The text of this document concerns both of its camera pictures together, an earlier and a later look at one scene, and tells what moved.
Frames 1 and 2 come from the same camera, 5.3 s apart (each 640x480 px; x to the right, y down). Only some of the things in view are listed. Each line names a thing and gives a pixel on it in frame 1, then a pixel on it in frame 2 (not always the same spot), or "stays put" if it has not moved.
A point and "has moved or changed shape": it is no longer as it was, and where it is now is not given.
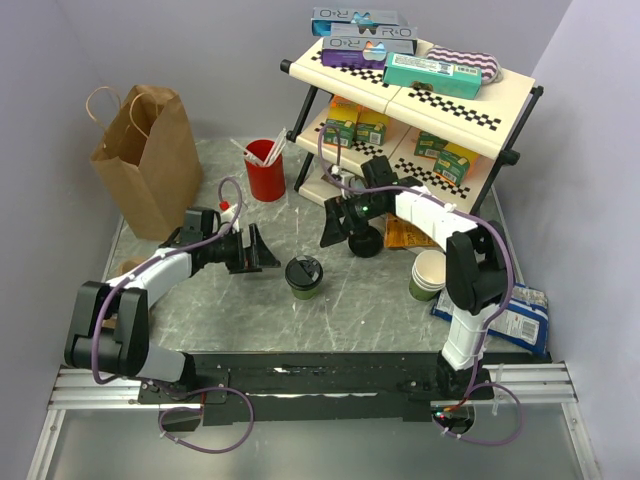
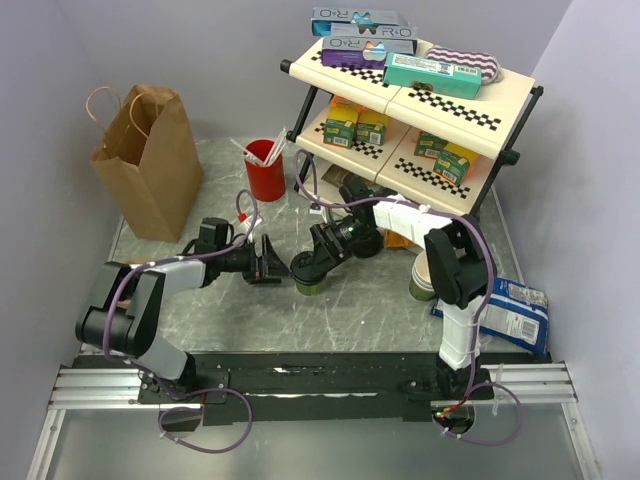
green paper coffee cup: (305, 294) has moved or changed shape
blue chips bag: (524, 317) stays put
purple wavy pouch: (490, 69) stays put
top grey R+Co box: (351, 23) stays put
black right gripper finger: (334, 230) → (321, 256)
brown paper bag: (148, 163) stays put
